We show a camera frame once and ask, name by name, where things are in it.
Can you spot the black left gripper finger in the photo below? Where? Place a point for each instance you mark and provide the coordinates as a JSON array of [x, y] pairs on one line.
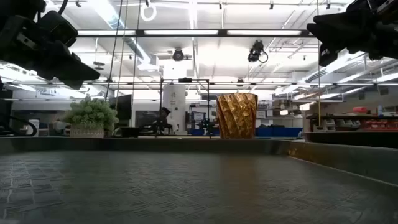
[[70, 81], [85, 72]]

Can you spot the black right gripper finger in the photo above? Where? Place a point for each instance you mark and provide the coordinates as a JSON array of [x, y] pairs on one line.
[[329, 55], [334, 26]]

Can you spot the gold faceted cup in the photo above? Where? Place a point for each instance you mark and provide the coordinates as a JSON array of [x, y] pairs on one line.
[[237, 115]]

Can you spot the grey tray with raised rim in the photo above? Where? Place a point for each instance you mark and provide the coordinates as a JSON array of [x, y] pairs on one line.
[[199, 186]]

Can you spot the green potted plant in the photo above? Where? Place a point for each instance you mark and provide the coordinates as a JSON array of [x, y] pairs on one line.
[[90, 116]]

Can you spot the black monitor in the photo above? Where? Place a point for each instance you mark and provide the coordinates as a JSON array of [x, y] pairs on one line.
[[122, 107]]

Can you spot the white container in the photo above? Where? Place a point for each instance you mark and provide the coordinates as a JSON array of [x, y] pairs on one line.
[[33, 127]]

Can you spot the shelf with red boxes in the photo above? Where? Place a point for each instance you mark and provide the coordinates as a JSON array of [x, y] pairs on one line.
[[357, 123]]

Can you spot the person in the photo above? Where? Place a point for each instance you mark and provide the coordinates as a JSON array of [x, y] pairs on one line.
[[161, 122]]

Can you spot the black round ceiling fixture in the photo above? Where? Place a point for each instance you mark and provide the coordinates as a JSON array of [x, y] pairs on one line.
[[178, 55]]

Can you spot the white cylindrical tank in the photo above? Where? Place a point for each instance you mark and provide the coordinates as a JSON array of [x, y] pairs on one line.
[[174, 107]]

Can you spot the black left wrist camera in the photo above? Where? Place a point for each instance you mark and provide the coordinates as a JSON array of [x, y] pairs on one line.
[[59, 28]]

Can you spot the black overhead camera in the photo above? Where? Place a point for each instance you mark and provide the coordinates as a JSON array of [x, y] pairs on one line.
[[256, 51]]

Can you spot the black metal frame stand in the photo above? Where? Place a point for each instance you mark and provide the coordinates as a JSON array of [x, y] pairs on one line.
[[185, 93]]

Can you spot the overhead frame light bar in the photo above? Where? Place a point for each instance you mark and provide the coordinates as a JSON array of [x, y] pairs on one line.
[[192, 32]]

